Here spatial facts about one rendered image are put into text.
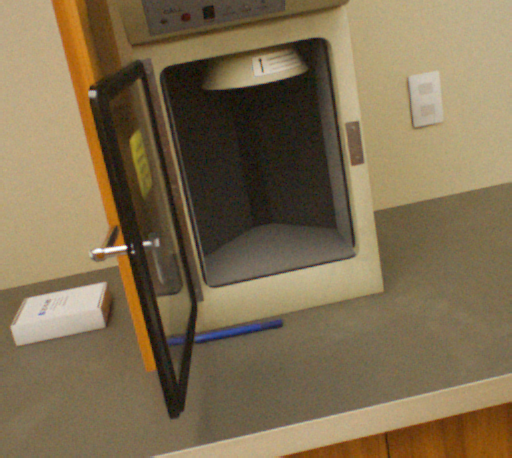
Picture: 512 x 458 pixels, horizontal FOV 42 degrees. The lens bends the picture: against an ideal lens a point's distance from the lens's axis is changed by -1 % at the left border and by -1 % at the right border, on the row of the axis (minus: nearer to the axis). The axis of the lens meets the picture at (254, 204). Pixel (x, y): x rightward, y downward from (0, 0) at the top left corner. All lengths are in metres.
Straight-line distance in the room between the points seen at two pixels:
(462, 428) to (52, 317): 0.69
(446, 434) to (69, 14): 0.74
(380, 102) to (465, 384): 0.78
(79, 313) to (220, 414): 0.40
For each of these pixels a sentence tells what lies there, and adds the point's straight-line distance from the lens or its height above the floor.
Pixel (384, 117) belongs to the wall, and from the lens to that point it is 1.53.
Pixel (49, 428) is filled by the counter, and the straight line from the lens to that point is 1.01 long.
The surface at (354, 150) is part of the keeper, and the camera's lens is 1.07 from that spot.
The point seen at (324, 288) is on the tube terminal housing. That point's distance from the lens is 1.13.
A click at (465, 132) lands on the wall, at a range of 1.61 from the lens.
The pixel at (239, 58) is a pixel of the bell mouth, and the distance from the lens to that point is 1.05.
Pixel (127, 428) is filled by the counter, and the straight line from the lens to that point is 0.95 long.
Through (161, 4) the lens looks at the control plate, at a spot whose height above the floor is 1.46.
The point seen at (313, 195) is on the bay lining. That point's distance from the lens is 1.24.
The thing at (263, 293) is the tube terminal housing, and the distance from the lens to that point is 1.11.
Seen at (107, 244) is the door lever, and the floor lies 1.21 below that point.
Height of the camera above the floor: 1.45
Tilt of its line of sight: 17 degrees down
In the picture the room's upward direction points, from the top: 11 degrees counter-clockwise
